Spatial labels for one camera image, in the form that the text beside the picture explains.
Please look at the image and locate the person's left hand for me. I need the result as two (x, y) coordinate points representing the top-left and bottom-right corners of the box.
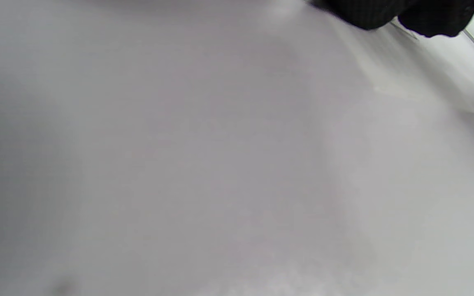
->
(306, 0), (474, 39)

